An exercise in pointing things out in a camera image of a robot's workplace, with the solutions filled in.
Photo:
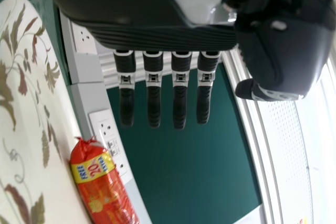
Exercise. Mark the short white socket strip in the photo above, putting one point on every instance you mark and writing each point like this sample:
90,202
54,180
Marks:
84,66

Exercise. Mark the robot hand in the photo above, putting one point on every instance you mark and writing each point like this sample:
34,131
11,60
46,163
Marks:
157,6

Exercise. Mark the plate with brown leaf pattern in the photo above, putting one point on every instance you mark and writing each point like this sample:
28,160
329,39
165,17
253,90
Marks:
29,129

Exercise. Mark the red biscuit packet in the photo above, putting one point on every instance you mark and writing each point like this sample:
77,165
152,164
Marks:
105,195

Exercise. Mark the long white socket strip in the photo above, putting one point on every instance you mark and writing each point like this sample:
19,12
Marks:
102,124

